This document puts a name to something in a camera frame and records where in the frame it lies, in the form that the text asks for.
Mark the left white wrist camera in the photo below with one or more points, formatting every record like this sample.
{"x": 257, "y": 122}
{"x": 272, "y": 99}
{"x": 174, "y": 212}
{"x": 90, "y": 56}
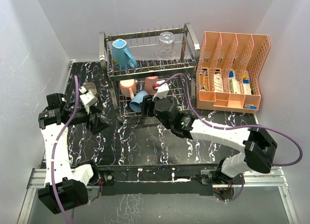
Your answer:
{"x": 87, "y": 97}

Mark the blue white box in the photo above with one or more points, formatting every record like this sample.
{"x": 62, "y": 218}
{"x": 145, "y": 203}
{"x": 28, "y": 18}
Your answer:
{"x": 235, "y": 85}

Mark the dusty pink tumbler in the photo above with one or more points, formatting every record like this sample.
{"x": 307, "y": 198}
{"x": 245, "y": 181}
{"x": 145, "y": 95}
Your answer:
{"x": 149, "y": 83}

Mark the steel two-tier dish rack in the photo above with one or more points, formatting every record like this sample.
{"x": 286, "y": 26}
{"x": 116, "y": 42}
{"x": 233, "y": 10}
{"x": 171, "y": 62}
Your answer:
{"x": 144, "y": 46}

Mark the yellow striped box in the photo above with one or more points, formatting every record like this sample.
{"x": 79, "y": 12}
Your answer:
{"x": 204, "y": 86}

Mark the white medicine box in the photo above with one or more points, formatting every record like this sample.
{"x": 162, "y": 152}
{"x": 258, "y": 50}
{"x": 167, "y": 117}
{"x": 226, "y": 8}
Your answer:
{"x": 218, "y": 83}

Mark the small blue cap item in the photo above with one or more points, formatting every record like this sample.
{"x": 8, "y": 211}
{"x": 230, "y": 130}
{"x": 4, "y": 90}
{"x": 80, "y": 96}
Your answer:
{"x": 248, "y": 106}

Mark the orange plastic file organizer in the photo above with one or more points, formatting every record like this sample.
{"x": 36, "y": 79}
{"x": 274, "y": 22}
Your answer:
{"x": 228, "y": 71}

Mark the clear glass cup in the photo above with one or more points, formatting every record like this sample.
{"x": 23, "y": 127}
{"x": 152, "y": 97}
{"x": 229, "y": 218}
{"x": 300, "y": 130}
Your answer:
{"x": 166, "y": 46}

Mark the light blue tumbler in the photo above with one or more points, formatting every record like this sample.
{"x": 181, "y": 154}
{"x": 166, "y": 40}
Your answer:
{"x": 135, "y": 103}

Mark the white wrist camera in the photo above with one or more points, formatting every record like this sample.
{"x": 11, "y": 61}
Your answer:
{"x": 161, "y": 88}
{"x": 87, "y": 97}

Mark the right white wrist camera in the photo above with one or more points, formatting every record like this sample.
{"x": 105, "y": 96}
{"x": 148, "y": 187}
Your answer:
{"x": 161, "y": 88}

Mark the cream and brown steel cup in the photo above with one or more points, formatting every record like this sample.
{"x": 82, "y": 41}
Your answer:
{"x": 91, "y": 87}

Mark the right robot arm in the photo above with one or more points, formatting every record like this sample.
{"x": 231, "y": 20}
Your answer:
{"x": 255, "y": 145}

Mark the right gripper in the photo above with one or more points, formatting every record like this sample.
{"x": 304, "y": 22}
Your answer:
{"x": 147, "y": 104}

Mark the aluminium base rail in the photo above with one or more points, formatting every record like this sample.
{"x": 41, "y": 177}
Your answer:
{"x": 174, "y": 179}

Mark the blue handled mug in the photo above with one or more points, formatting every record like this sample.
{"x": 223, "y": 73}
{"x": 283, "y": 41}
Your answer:
{"x": 121, "y": 55}

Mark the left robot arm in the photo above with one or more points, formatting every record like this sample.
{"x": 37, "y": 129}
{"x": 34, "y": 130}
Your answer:
{"x": 65, "y": 187}

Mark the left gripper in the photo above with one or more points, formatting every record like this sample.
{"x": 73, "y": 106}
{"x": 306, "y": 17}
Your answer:
{"x": 98, "y": 124}

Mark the peach handled mug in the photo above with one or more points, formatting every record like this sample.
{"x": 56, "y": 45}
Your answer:
{"x": 128, "y": 88}

